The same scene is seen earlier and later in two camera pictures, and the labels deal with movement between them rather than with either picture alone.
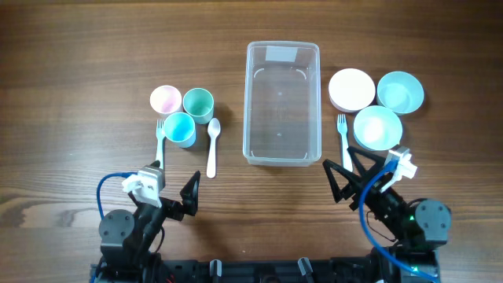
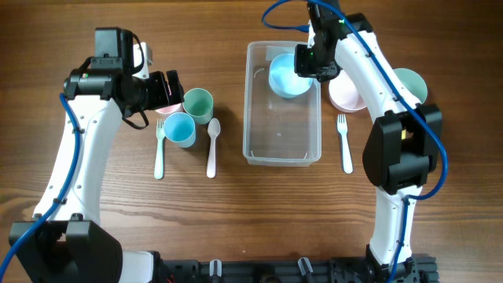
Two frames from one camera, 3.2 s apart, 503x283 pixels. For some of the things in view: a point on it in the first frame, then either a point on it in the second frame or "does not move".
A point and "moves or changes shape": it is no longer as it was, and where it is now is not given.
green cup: (199, 104) does not move
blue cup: (180, 129) does not move
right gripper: (361, 192) → (314, 71)
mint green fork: (160, 134) does not move
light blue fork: (343, 128) does not move
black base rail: (145, 270) does not move
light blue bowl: (378, 127) moves or changes shape
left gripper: (170, 205) → (161, 90)
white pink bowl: (351, 90) does not move
